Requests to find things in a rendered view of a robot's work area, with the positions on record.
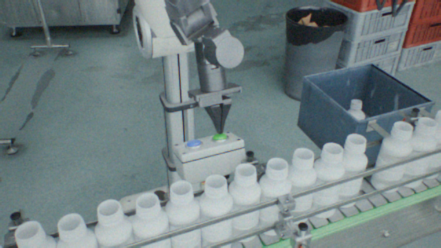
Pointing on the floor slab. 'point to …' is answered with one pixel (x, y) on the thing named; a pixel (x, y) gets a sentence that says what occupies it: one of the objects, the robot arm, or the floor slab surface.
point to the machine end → (62, 13)
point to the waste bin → (311, 45)
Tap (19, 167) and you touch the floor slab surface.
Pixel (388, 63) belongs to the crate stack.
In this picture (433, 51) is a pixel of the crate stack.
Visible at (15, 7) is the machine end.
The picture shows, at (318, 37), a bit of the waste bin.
